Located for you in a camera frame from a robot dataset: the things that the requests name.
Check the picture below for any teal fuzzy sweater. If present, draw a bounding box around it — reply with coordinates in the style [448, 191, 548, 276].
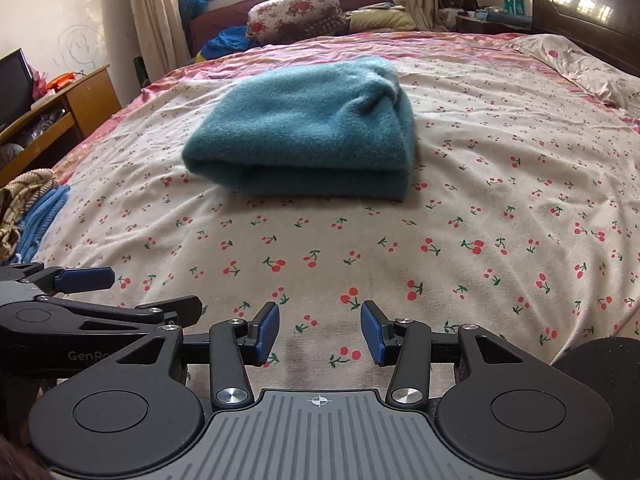
[182, 58, 416, 202]

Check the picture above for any blue ribbed knit garment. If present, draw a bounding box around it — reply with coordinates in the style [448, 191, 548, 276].
[10, 184, 70, 263]

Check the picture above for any beige patterned knit garment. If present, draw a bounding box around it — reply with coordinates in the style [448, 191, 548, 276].
[1, 168, 58, 262]

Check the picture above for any wooden desk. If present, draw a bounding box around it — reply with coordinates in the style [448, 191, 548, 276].
[1, 66, 120, 185]

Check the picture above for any cherry print bed sheet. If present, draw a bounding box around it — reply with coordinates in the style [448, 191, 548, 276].
[37, 32, 639, 389]

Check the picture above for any black monitor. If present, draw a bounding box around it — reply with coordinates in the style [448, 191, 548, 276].
[0, 49, 34, 130]

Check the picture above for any blue cloth pile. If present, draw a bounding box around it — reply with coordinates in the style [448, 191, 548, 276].
[195, 25, 260, 61]

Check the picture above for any maroon window bench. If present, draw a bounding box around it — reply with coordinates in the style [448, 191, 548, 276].
[186, 0, 390, 54]

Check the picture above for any yellow pillow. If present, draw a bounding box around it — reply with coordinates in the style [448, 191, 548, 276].
[349, 6, 416, 32]

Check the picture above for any floral red white pillow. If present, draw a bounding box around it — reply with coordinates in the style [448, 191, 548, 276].
[246, 0, 348, 44]

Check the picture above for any dark nightstand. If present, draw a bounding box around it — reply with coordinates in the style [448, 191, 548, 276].
[437, 0, 533, 35]

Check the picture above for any dark wooden headboard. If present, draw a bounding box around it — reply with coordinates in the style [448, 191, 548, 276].
[532, 0, 640, 76]

